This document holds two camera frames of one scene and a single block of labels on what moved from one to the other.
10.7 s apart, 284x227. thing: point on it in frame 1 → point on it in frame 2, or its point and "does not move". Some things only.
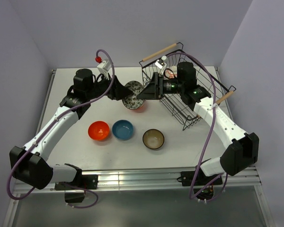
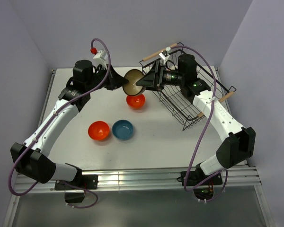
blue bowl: x=122 y=129 does not move
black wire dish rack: x=165 y=62 does not move
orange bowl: x=98 y=131 does not move
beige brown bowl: x=153 y=139 → x=131 y=88
